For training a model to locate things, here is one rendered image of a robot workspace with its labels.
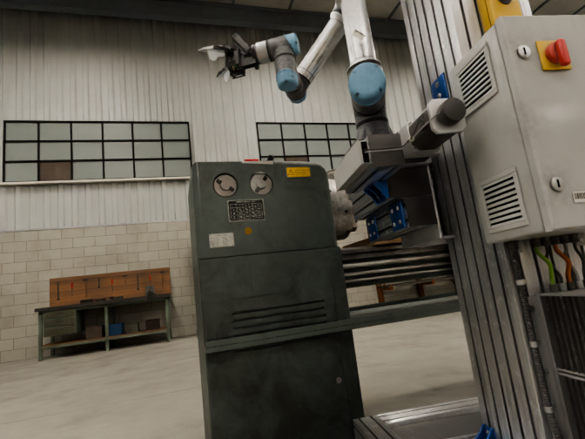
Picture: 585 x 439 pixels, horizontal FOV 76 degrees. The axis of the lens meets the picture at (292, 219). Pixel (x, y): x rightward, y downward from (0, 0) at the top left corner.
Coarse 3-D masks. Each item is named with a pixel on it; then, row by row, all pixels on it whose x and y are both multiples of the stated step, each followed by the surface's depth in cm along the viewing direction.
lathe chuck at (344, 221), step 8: (336, 192) 179; (344, 192) 180; (344, 200) 178; (344, 208) 178; (352, 208) 179; (344, 216) 178; (352, 216) 180; (344, 224) 180; (352, 224) 181; (336, 232) 181; (344, 232) 183
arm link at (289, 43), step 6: (282, 36) 132; (288, 36) 131; (294, 36) 130; (270, 42) 132; (276, 42) 131; (282, 42) 130; (288, 42) 130; (294, 42) 130; (270, 48) 132; (276, 48) 131; (282, 48) 130; (288, 48) 131; (294, 48) 131; (270, 54) 133; (276, 54) 131; (294, 54) 133
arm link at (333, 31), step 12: (336, 12) 140; (336, 24) 141; (324, 36) 141; (336, 36) 141; (312, 48) 142; (324, 48) 141; (312, 60) 141; (324, 60) 143; (300, 72) 141; (312, 72) 142; (300, 84) 139; (288, 96) 144; (300, 96) 144
